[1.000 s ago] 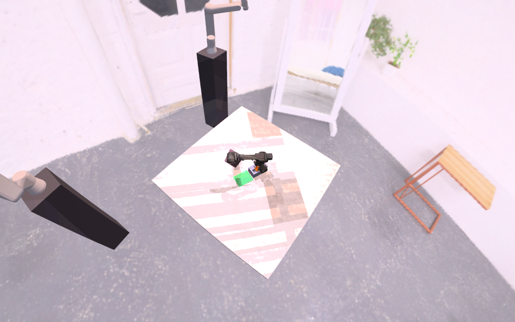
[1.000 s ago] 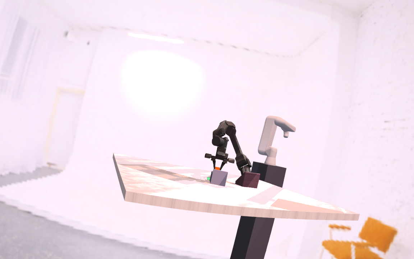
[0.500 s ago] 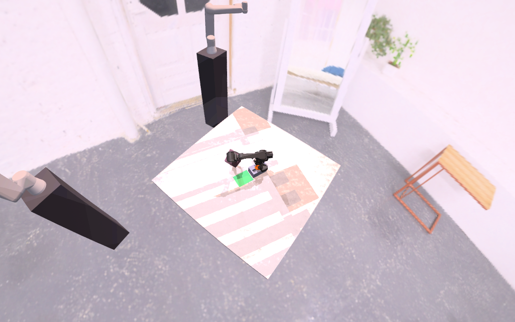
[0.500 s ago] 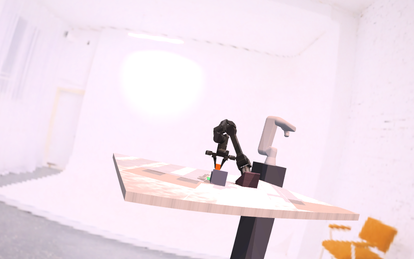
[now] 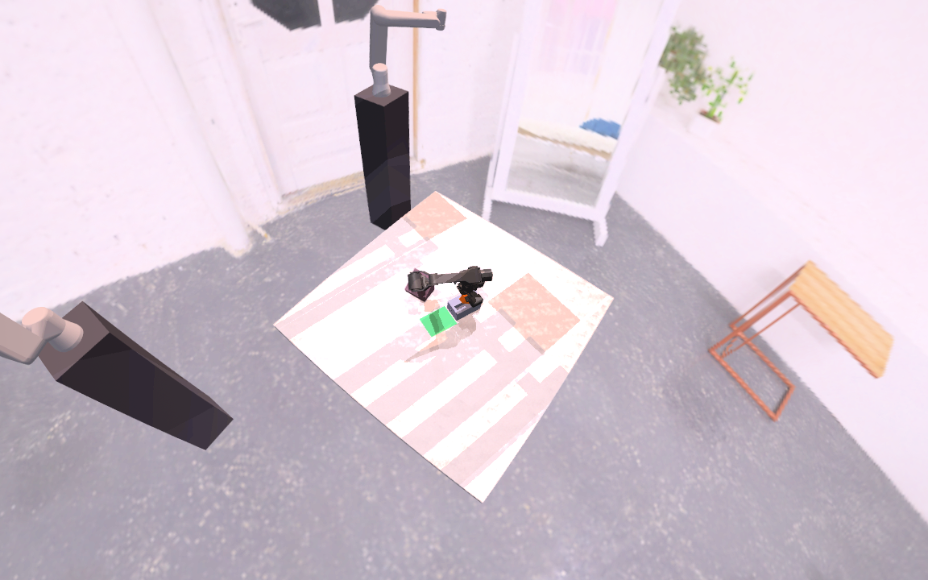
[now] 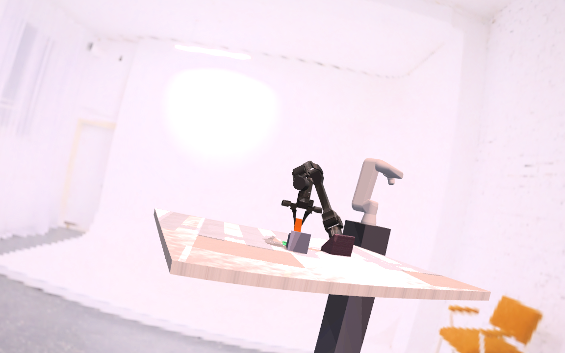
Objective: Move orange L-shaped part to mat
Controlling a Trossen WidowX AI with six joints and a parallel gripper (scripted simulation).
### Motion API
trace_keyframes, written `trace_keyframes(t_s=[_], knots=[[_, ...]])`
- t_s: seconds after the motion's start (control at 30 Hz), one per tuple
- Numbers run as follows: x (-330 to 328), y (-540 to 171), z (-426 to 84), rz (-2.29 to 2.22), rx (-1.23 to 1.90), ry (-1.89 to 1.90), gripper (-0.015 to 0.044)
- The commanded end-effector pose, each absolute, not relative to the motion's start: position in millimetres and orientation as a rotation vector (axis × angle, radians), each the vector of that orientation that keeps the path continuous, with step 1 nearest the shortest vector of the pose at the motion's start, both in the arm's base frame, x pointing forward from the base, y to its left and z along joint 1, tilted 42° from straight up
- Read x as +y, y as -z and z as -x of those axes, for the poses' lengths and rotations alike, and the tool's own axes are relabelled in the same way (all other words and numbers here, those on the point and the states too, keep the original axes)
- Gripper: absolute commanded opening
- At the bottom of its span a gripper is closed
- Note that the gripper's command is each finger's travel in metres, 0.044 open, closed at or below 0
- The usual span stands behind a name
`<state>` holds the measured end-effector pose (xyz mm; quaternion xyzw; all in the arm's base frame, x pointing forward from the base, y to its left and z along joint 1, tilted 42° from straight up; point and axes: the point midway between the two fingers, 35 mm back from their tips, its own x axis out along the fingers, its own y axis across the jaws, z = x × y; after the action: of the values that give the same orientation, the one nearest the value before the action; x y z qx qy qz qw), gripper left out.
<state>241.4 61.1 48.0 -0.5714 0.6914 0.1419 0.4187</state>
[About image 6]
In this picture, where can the orange l-shaped part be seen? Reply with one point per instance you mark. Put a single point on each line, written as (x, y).
(298, 225)

